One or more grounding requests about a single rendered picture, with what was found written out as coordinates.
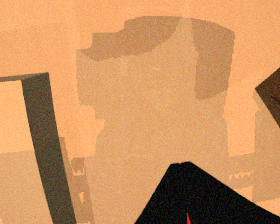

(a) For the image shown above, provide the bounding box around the brown square block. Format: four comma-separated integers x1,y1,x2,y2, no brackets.
254,67,280,127

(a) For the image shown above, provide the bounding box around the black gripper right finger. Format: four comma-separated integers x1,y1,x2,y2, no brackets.
181,161,280,224

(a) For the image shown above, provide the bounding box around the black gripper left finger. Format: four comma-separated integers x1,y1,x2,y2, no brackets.
133,164,188,224

